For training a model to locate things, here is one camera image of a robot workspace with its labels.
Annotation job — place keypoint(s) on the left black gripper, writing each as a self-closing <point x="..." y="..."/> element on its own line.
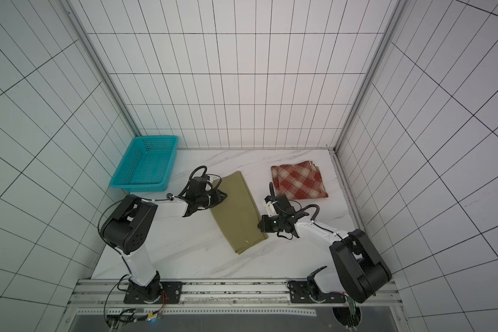
<point x="218" y="198"/>

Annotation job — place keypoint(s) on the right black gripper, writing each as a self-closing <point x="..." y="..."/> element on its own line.
<point x="265" y="223"/>

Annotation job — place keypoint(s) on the red plaid skirt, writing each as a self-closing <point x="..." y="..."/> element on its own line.
<point x="300" y="181"/>

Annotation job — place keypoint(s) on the olive green skirt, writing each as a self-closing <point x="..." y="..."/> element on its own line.
<point x="237" y="215"/>

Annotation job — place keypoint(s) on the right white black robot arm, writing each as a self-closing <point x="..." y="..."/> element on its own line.
<point x="359" y="270"/>

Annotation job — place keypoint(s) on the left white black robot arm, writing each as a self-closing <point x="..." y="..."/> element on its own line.
<point x="128" y="226"/>

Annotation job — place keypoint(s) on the teal plastic basket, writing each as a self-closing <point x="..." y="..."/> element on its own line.
<point x="146" y="165"/>

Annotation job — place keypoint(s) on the right electronics wiring board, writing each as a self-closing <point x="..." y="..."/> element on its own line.
<point x="349" y="318"/>

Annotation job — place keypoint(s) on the electronics wiring board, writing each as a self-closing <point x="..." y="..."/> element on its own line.
<point x="129" y="315"/>
<point x="349" y="318"/>

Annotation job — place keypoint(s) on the left electronics wiring board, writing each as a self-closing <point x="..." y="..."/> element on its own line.
<point x="129" y="315"/>

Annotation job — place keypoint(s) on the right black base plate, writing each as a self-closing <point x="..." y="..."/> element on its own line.
<point x="308" y="292"/>

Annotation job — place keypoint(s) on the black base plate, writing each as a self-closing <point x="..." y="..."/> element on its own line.
<point x="170" y="290"/>
<point x="308" y="292"/>

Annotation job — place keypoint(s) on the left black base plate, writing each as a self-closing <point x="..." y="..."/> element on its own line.
<point x="170" y="290"/>

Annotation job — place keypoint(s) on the aluminium mounting rail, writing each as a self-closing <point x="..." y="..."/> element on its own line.
<point x="195" y="293"/>

